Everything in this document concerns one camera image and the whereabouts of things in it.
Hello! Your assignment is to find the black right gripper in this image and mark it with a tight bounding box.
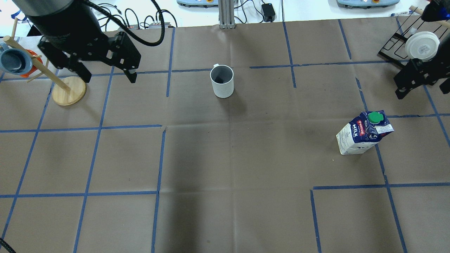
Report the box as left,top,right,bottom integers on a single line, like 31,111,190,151
394,58,450,99

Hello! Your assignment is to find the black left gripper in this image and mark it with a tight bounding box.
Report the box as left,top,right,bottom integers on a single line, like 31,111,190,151
37,31,141,83

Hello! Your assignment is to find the blue white milk carton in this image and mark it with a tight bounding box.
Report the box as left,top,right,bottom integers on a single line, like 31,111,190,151
336,110,395,155

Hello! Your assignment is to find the white mug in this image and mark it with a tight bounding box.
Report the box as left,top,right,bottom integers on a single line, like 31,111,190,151
210,64,234,99

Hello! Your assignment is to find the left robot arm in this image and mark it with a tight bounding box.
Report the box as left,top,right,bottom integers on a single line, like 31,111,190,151
14,0,141,83

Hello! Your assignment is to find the wooden mug tree stand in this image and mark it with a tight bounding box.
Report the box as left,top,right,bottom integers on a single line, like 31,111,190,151
2,18,87,106

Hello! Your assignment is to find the orange mug on stand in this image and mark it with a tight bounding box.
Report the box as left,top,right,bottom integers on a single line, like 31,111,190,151
19,49,43,78

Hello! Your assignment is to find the teach pendant on bench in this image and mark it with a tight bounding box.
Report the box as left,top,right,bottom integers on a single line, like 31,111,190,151
176,0,219,8

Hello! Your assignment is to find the black power adapter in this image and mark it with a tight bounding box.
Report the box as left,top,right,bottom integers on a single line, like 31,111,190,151
261,3,276,22

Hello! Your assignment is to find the black wire dish rack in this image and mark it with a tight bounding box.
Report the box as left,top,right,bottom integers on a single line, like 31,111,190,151
377,15,448,69

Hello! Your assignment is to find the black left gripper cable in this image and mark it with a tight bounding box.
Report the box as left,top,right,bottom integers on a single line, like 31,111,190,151
83,0,166,47

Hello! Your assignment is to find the aluminium frame post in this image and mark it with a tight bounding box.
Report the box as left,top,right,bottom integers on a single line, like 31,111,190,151
218,0,236,29

